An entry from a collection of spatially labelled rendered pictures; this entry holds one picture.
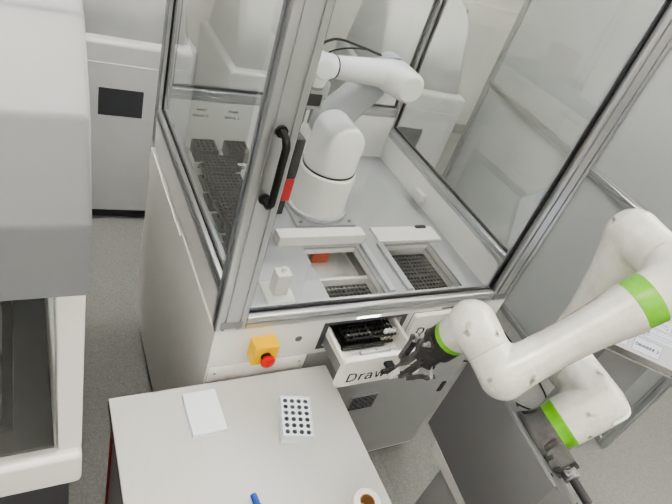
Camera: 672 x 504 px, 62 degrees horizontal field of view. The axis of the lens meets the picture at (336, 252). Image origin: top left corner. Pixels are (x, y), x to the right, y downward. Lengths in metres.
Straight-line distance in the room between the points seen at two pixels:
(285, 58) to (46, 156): 0.46
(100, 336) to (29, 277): 1.81
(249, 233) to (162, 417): 0.54
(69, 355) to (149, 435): 0.48
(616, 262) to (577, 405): 0.37
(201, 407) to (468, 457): 0.71
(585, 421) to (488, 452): 0.25
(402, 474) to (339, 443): 1.01
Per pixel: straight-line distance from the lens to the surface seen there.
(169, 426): 1.52
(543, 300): 3.42
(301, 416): 1.55
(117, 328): 2.73
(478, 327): 1.26
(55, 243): 0.87
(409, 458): 2.62
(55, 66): 0.84
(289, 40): 1.05
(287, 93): 1.10
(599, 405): 1.54
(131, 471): 1.45
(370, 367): 1.60
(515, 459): 1.45
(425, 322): 1.81
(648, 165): 3.03
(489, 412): 1.50
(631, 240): 1.40
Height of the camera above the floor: 2.03
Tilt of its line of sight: 36 degrees down
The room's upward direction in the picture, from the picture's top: 21 degrees clockwise
